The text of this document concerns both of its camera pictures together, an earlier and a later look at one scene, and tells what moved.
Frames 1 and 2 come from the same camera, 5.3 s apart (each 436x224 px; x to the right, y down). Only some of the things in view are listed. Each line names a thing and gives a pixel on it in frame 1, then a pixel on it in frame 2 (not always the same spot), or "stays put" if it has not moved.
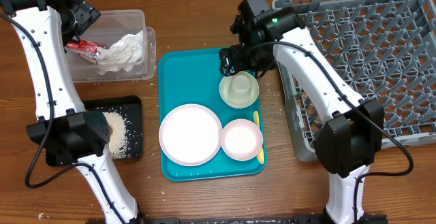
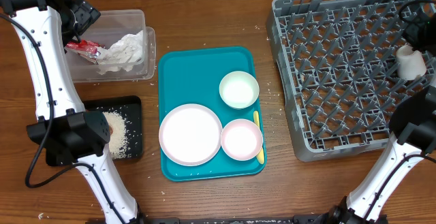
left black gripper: [86, 13] stays put
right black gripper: [236, 52] to [411, 35]
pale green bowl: [239, 90] stays put
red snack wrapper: [86, 48] stays put
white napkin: [128, 52] stays put
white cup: [241, 84] to [411, 64]
